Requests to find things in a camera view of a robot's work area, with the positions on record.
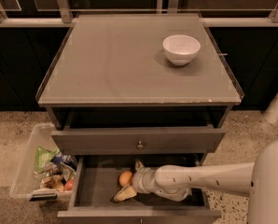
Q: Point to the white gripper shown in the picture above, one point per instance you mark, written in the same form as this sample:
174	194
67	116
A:
141	180

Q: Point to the orange fruit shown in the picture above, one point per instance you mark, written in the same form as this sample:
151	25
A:
125	178

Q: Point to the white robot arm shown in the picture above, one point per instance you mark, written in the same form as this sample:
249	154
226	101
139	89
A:
258	180

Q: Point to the round metal drawer knob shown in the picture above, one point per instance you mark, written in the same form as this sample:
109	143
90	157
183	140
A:
140	145

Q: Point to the grey open middle drawer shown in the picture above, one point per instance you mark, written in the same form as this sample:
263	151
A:
97	183

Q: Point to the grey top drawer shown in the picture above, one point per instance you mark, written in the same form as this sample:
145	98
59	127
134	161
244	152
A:
123	141

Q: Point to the grey drawer cabinet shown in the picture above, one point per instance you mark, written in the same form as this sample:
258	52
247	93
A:
113	73

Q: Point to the red apple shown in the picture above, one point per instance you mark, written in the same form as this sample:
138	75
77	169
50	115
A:
69	185

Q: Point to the blue snack packet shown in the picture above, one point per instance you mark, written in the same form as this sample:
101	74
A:
60	158

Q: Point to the brown snack packet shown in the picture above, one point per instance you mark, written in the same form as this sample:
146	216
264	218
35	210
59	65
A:
53	182

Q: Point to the clear plastic bin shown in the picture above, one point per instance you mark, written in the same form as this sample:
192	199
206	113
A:
25	185

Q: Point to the green snack bag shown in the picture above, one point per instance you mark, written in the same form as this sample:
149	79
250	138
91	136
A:
42	156

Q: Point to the white ceramic bowl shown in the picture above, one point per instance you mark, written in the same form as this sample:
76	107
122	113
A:
180	49

